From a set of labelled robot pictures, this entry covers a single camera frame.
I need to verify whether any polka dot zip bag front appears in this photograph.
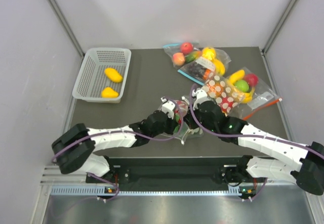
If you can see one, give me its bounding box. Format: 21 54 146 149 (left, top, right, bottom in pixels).
158 96 203 145

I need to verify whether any polka dot zip bag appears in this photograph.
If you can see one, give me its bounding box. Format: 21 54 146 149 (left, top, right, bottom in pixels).
158 96 203 145
194 72 246 115

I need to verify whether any yellow fake mango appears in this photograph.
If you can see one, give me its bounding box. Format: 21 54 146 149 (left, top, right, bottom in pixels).
104 68 123 83
101 87 119 98

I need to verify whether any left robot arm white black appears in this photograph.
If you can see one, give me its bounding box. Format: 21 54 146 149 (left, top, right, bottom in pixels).
52 110 187 182

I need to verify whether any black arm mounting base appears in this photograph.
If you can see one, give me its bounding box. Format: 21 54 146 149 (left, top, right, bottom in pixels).
83 156 289 187

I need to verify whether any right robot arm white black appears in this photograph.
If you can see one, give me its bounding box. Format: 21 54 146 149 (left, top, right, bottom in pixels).
189 100 323 196

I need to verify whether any red fake strawberry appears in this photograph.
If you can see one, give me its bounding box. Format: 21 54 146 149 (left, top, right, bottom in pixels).
175 100 188 121

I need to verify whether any polka dot zip bag right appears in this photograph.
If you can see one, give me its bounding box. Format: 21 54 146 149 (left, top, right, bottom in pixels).
194 72 246 115

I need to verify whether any blue zip bag with grapes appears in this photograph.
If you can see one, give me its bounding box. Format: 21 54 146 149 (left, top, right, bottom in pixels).
178 57 216 85

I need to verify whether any fake peach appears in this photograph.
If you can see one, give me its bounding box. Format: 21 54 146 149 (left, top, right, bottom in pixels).
172 52 185 66

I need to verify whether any green fake apple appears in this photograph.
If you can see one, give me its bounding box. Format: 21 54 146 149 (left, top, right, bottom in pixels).
234 79 250 93

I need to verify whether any clear bag with apple peach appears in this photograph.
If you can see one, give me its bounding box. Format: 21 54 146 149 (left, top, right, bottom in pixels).
163 42 201 69

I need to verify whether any orange zip bag with fruit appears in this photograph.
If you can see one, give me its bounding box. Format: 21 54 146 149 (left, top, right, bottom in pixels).
227 67 282 120

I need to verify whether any clear bag with lemon banana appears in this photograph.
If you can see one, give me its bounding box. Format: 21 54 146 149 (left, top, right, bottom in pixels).
201 47 231 76

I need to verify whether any red fake apple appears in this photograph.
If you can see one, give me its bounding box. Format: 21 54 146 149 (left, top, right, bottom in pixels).
180 42 193 55

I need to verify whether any white perforated plastic basket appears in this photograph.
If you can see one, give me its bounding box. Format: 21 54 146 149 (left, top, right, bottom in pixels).
72 48 132 103

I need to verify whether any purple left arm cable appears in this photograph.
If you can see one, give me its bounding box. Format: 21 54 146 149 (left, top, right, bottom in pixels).
52 96 184 164

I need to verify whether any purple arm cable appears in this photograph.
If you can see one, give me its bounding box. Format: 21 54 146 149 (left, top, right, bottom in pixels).
189 83 324 160
52 96 184 164

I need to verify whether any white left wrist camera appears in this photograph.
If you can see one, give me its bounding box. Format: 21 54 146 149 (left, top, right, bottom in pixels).
160 97 177 119

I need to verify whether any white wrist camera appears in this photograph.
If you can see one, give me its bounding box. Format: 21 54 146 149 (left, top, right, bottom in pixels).
190 88 210 110
160 97 177 119

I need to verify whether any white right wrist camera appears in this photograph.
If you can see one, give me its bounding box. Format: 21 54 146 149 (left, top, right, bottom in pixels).
190 88 210 110

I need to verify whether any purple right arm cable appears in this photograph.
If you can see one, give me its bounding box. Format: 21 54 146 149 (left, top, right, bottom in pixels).
189 83 324 160

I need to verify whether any grey slotted cable duct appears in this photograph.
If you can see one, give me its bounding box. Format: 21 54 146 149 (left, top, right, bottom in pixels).
50 184 252 197

